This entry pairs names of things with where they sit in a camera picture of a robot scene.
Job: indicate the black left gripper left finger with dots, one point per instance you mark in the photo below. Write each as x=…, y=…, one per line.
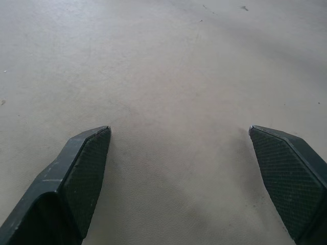
x=64, y=189

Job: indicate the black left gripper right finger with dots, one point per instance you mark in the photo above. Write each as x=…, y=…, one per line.
x=288, y=178

